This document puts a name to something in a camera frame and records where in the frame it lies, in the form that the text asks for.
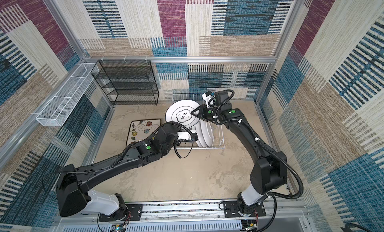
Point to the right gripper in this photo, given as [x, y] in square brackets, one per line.
[201, 113]

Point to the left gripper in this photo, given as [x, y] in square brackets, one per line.
[179, 132]

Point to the white round plate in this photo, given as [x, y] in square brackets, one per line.
[181, 112]
[208, 133]
[201, 141]

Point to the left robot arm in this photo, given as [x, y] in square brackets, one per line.
[75, 186]

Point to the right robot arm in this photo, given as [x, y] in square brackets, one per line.
[269, 172]

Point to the black mesh shelf rack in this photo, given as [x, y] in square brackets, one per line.
[127, 82]

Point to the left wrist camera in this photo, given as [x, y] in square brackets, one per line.
[194, 137]

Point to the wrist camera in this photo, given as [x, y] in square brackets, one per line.
[209, 98]
[194, 137]

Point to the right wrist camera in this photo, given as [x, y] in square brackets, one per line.
[209, 98]

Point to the white wire dish rack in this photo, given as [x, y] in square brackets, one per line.
[217, 130]

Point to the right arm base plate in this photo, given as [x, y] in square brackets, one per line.
[234, 209]

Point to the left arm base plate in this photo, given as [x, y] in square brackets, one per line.
[132, 212]

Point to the aluminium mounting rail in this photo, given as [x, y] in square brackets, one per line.
[195, 216]

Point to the white wire wall basket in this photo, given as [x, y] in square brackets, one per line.
[59, 108]

